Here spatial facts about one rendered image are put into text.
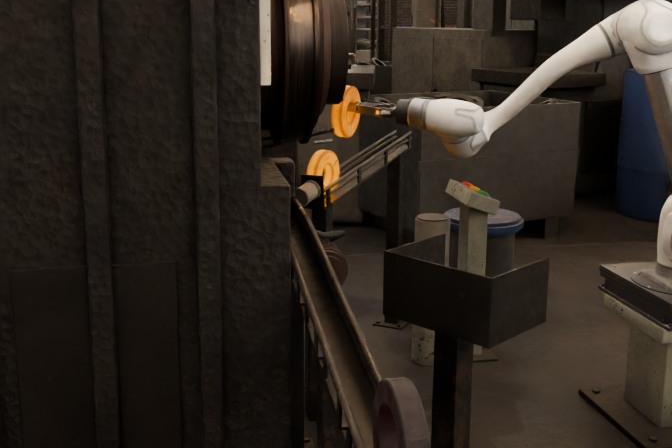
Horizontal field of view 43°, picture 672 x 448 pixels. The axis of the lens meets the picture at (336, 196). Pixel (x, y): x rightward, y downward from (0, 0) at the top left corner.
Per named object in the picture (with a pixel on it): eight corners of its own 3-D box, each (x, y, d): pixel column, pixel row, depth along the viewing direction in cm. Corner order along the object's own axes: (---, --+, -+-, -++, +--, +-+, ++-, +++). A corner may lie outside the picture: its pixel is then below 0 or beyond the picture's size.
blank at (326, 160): (315, 209, 264) (324, 210, 263) (300, 174, 254) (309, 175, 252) (335, 174, 273) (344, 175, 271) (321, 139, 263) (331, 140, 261)
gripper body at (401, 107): (405, 127, 244) (375, 124, 247) (414, 124, 252) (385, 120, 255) (407, 101, 242) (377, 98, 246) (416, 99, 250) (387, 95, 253)
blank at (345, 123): (330, 89, 247) (341, 90, 245) (351, 81, 260) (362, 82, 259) (330, 141, 251) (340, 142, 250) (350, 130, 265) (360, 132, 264)
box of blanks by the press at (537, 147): (415, 256, 428) (420, 103, 412) (343, 220, 501) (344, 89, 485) (574, 235, 472) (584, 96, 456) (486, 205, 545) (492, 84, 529)
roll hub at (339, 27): (328, 110, 195) (329, -15, 189) (309, 98, 222) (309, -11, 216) (352, 110, 196) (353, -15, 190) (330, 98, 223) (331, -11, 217)
